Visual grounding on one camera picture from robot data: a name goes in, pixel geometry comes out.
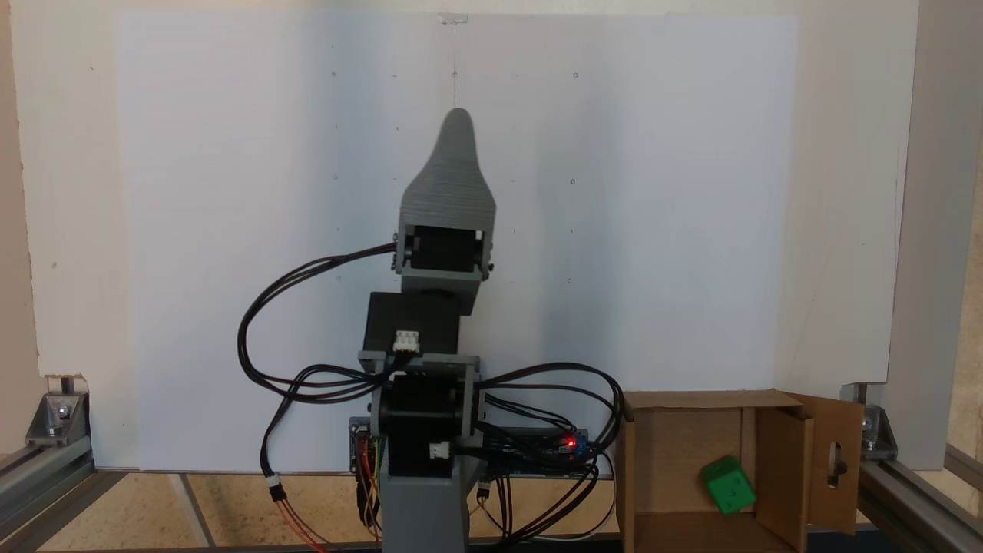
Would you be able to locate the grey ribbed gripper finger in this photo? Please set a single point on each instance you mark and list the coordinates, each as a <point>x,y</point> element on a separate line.
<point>449,192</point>

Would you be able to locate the green dice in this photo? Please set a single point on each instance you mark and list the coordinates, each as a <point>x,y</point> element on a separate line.
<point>729,488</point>

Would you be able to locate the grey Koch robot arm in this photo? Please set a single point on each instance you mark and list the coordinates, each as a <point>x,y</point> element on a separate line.
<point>422,507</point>

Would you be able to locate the circuit board with white connectors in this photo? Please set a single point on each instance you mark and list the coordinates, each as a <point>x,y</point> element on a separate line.
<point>361,438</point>

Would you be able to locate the blue circuit board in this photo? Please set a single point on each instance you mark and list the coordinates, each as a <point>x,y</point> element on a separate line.
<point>537,449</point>

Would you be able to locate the brown cardboard box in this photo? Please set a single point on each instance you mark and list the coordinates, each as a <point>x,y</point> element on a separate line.
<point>676,445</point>

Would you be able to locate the metal corner bracket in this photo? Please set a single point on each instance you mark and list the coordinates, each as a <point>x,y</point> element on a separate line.
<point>55,418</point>
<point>877,434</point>

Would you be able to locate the aluminium frame rail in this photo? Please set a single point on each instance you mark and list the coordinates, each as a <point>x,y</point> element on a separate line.
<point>921,507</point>
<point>46,484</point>

